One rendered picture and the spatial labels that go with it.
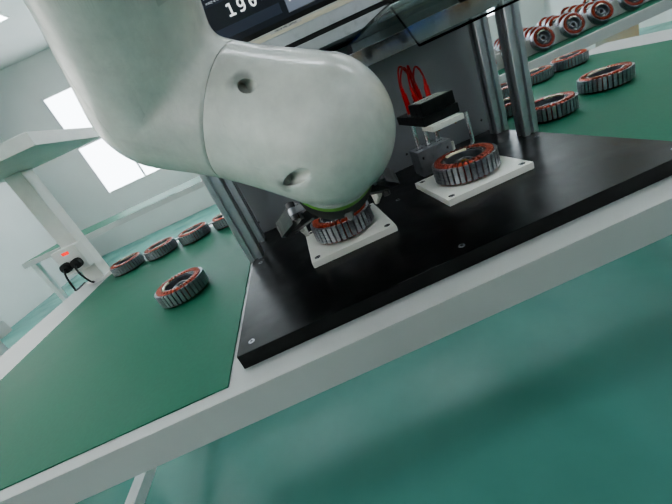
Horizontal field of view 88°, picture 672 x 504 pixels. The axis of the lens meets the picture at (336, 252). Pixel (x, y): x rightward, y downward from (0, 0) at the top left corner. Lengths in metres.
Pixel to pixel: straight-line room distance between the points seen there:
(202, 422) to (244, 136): 0.35
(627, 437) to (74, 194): 7.97
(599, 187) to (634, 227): 0.06
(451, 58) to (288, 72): 0.72
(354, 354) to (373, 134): 0.27
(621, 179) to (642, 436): 0.79
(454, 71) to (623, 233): 0.56
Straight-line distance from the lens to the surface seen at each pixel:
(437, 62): 0.92
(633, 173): 0.58
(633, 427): 1.23
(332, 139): 0.23
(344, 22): 0.72
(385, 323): 0.42
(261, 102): 0.24
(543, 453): 1.18
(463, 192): 0.61
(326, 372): 0.44
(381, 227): 0.58
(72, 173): 7.98
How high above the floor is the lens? 1.00
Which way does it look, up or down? 23 degrees down
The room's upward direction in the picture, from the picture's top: 25 degrees counter-clockwise
